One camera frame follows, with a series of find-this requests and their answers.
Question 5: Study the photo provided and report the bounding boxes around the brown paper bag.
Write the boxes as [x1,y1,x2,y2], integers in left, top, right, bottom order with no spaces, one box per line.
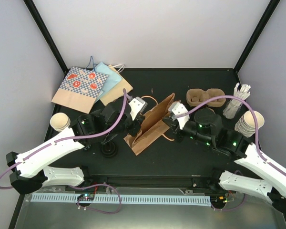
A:
[124,93,175,156]

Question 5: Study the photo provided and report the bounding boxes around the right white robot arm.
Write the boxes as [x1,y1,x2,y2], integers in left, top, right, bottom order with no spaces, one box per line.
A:
[163,109,286,214]

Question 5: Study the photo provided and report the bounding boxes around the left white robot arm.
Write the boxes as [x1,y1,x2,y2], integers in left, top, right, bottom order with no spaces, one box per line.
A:
[6,97,147,194]

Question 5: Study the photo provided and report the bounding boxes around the near black lid stack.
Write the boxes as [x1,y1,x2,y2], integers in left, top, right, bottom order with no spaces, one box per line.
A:
[101,141,118,158]

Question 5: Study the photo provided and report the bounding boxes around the tan paper bag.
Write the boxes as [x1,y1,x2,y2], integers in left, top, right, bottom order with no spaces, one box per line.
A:
[100,64,133,105]

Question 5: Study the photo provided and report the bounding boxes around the far pulp cup carrier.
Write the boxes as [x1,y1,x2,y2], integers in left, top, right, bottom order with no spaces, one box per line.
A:
[186,88,226,107]

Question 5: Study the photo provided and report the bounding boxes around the light blue paper bag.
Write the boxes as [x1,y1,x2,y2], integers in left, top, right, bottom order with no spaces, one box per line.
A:
[86,56,122,101]

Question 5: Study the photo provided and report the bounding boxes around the white straws in holder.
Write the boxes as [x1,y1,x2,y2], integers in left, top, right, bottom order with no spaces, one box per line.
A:
[223,83,251,119]

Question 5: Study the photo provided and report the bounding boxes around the right paper cup stack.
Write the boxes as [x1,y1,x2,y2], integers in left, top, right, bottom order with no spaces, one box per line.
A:
[235,111,265,138]

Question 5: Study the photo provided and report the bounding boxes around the paper cup stack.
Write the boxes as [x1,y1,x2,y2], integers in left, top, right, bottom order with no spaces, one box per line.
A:
[50,113,71,132]
[235,111,265,138]

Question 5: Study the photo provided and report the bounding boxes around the blue checkered paper bag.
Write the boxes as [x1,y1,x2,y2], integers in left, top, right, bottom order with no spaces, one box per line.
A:
[52,66,109,114]

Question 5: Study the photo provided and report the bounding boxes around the left paper cup stack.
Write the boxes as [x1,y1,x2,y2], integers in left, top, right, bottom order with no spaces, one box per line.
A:
[50,113,71,132]

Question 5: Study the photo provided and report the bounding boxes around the small circuit board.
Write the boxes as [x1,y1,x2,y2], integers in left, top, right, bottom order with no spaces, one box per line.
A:
[77,194,94,201]

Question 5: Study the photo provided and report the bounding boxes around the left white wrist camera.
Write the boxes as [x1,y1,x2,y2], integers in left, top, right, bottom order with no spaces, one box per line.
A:
[128,97,147,121]

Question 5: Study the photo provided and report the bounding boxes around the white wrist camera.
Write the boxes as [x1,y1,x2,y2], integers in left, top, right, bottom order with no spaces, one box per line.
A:
[128,97,147,121]
[168,101,190,130]

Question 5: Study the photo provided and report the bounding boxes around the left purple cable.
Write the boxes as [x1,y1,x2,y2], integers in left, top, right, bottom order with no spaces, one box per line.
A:
[0,88,128,190]

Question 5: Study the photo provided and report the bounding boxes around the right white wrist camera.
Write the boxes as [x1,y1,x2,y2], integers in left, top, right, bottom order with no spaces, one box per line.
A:
[168,101,190,130]

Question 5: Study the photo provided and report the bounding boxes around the front purple cable loop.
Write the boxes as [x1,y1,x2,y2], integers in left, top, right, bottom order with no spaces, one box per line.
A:
[76,183,122,214]

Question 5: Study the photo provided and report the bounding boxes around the light blue cable duct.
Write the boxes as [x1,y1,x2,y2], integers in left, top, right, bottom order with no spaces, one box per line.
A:
[31,193,211,207]

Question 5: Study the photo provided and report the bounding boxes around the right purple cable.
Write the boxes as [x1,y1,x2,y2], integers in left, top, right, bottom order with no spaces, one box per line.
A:
[181,95,286,184]

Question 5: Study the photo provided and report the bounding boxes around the right black frame post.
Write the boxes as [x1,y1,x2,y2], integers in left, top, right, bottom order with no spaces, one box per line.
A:
[234,0,281,73]

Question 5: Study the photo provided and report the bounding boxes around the black frame post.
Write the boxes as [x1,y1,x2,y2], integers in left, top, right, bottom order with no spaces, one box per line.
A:
[234,0,281,73]
[23,0,69,75]

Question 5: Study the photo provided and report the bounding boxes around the left black frame post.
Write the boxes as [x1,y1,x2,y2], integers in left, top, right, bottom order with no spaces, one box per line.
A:
[23,0,69,75]

